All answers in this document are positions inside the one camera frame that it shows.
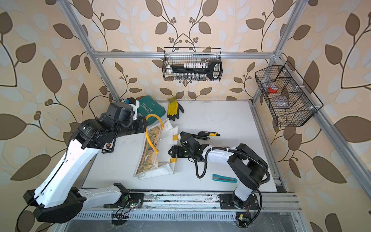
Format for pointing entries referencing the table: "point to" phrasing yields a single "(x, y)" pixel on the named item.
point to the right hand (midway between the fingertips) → (174, 152)
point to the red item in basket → (273, 89)
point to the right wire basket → (288, 105)
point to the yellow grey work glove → (173, 108)
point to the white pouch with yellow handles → (154, 159)
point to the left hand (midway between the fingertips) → (146, 121)
